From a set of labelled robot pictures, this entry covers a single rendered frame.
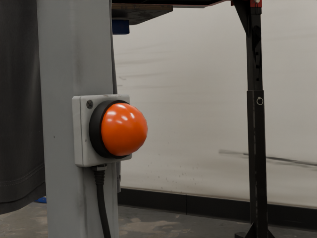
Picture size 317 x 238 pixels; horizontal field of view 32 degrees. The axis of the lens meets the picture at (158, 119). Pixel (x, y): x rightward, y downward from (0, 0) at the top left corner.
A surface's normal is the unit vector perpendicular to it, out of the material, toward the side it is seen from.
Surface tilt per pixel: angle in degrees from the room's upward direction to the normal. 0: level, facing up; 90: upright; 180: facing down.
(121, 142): 118
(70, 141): 90
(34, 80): 97
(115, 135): 99
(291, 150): 90
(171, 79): 90
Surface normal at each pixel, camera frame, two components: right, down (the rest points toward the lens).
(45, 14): -0.62, 0.07
